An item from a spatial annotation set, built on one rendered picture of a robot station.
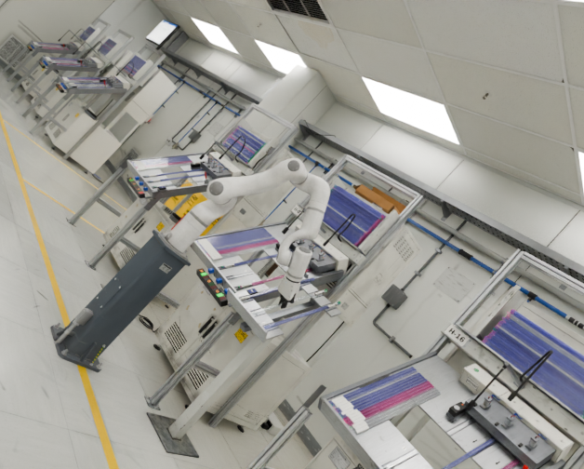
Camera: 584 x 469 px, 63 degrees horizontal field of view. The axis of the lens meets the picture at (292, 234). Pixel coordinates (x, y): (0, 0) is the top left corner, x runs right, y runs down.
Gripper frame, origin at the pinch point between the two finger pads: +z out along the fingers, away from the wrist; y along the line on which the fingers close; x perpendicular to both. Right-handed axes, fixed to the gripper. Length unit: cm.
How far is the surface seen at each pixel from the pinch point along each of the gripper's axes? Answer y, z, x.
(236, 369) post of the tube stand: 2.8, 36.8, -17.2
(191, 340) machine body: -59, 72, -2
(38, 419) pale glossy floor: 5, 34, -109
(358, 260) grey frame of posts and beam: -15, -12, 67
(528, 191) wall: -27, -64, 280
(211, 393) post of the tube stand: 2, 51, -27
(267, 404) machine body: -15, 98, 40
